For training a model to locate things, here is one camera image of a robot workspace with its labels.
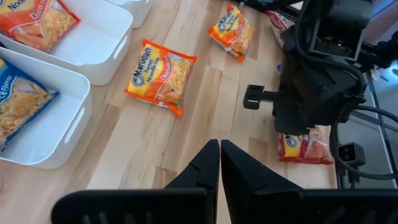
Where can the orange Maruchan ramen packet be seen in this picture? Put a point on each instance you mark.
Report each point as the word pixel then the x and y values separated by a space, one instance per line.
pixel 160 77
pixel 231 31
pixel 37 21

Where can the small square black camera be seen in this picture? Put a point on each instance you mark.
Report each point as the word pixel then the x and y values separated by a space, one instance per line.
pixel 351 154

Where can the red Maruchan ramen packet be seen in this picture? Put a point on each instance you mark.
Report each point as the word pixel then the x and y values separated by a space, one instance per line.
pixel 304 149
pixel 278 23

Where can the black aluminium table frame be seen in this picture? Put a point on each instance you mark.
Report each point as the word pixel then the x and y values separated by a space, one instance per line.
pixel 258 2

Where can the blue Maruchan ramen packet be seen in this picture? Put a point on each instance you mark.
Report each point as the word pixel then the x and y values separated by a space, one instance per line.
pixel 18 102

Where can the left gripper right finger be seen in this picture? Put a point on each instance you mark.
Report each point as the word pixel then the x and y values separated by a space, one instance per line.
pixel 280 205

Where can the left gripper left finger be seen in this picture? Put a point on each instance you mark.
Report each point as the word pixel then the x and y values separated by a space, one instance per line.
pixel 155 205

